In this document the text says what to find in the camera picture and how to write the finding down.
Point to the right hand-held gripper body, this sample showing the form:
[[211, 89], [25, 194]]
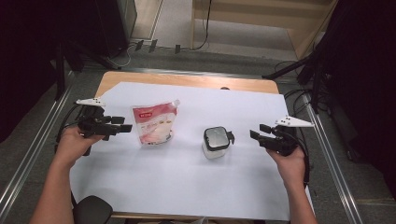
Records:
[[283, 141]]

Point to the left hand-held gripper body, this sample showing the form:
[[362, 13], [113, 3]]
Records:
[[95, 124]]

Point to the red and white pouch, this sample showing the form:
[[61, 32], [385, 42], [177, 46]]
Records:
[[155, 124]]

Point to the glass jar with black lid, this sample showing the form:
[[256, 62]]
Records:
[[216, 140]]

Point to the person's right hand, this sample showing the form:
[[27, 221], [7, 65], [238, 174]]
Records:
[[291, 168]]

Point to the person's left hand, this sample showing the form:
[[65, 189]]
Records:
[[71, 149]]

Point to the black metal stand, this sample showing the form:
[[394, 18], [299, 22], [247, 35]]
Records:
[[60, 68]]

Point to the black tripod stand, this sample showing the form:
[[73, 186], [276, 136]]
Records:
[[299, 65]]

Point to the small black block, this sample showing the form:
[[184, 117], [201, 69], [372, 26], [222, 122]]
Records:
[[177, 49], [153, 45], [139, 45]]

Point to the wooden table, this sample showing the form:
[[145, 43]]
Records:
[[186, 80]]

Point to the white paper sheet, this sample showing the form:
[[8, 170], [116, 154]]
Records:
[[186, 180]]

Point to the black chair seat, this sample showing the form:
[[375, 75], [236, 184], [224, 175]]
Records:
[[93, 210]]

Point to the black cabinet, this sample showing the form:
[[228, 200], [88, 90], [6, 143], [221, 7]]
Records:
[[115, 25]]

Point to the black curtain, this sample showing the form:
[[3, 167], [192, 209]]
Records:
[[367, 77], [28, 46]]

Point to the wooden shelf unit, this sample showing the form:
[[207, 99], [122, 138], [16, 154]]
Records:
[[264, 18]]

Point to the metal floor rail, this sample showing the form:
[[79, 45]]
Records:
[[330, 161], [34, 146]]

